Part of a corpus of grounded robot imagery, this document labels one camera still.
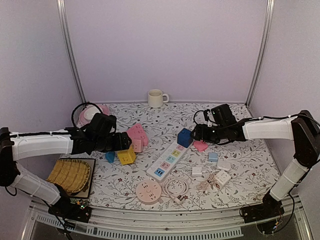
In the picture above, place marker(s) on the right aluminium frame post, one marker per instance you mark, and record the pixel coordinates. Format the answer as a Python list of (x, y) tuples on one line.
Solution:
[(268, 18)]

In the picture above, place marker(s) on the pink plate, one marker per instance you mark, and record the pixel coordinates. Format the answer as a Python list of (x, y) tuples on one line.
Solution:
[(82, 121)]

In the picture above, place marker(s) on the white charger plug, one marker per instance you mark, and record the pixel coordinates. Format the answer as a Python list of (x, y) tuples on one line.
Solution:
[(197, 171)]

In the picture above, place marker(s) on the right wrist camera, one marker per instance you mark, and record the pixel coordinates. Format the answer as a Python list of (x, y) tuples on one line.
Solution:
[(206, 114)]

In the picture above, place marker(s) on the cream ceramic mug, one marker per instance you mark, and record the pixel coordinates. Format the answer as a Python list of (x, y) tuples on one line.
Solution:
[(156, 98)]

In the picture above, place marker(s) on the light blue charger plug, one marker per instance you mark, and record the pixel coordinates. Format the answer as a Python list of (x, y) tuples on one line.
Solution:
[(213, 157)]

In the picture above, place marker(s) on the white square adapter plug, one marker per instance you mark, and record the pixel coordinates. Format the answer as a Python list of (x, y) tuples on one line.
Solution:
[(223, 165)]

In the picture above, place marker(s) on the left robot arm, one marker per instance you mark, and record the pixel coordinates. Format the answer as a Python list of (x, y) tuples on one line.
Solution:
[(16, 146)]

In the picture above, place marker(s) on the left aluminium frame post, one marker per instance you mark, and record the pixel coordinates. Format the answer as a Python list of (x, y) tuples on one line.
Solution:
[(61, 8)]

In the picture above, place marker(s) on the white bowl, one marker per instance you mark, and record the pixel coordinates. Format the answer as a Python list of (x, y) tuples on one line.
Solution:
[(89, 113)]

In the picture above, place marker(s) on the dark blue cube socket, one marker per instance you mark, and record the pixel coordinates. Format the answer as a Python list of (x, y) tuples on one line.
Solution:
[(184, 138)]

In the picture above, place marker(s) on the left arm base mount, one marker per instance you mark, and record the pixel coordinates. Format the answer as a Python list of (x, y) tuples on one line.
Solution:
[(65, 209)]

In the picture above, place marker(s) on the pink triangular power strip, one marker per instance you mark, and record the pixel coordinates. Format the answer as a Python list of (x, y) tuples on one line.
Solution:
[(137, 132)]

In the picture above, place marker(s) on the white long power strip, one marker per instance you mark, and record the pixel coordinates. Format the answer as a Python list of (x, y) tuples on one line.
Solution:
[(161, 168)]

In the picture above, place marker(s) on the aluminium frame post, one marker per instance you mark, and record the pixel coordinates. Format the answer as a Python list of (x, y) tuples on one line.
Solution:
[(268, 18), (61, 8)]

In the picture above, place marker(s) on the woven bamboo basket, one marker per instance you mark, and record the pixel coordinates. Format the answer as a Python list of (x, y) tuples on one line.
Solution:
[(70, 174)]

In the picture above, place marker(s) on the white delixi socket adapter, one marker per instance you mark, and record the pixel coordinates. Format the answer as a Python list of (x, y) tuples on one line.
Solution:
[(221, 179)]

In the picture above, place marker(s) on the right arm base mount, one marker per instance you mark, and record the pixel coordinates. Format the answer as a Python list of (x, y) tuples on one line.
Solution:
[(262, 211)]

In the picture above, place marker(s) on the pink cube socket front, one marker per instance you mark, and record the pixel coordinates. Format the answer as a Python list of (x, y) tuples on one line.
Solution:
[(137, 145)]

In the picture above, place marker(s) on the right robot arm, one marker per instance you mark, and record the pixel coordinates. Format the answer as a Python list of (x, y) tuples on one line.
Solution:
[(300, 131)]

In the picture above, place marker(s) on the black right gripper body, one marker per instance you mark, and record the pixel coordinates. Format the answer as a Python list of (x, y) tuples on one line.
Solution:
[(214, 136)]

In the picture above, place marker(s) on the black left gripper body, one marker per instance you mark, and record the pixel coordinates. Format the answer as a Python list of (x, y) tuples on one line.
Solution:
[(102, 144)]

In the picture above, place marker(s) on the cyan cube socket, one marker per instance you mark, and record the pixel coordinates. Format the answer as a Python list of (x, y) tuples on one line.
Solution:
[(110, 156)]

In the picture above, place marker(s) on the yellow cube socket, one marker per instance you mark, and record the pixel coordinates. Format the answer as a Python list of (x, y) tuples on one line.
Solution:
[(126, 157)]

